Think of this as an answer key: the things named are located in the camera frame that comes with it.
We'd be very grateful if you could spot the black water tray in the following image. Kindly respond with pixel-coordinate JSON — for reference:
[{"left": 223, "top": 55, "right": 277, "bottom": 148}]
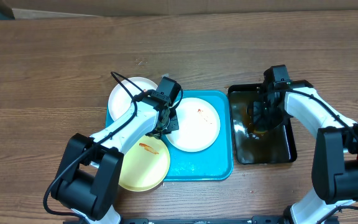
[{"left": 228, "top": 84, "right": 297, "bottom": 165}]

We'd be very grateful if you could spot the white plate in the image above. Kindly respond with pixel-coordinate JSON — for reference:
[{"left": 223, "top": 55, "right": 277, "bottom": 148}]
[
  {"left": 108, "top": 77, "right": 157, "bottom": 121},
  {"left": 166, "top": 98, "right": 221, "bottom": 152}
]

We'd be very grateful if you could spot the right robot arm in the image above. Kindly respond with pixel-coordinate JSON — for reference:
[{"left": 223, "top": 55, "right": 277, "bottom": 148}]
[{"left": 247, "top": 80, "right": 358, "bottom": 223}]

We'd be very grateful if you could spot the blue plastic tray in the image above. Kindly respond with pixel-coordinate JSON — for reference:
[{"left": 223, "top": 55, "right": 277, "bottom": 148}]
[{"left": 104, "top": 90, "right": 234, "bottom": 182}]

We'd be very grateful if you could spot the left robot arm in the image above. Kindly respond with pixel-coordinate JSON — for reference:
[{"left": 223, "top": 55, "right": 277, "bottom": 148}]
[{"left": 43, "top": 90, "right": 183, "bottom": 223}]

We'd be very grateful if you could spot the yellow plate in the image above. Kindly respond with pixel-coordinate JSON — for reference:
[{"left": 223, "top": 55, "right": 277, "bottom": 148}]
[{"left": 119, "top": 136, "right": 170, "bottom": 192}]

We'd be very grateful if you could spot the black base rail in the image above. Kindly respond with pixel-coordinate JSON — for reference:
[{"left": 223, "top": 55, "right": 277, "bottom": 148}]
[{"left": 63, "top": 214, "right": 340, "bottom": 224}]

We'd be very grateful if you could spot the green orange sponge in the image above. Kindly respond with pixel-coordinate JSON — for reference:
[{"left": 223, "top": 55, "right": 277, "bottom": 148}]
[{"left": 251, "top": 124, "right": 269, "bottom": 134}]

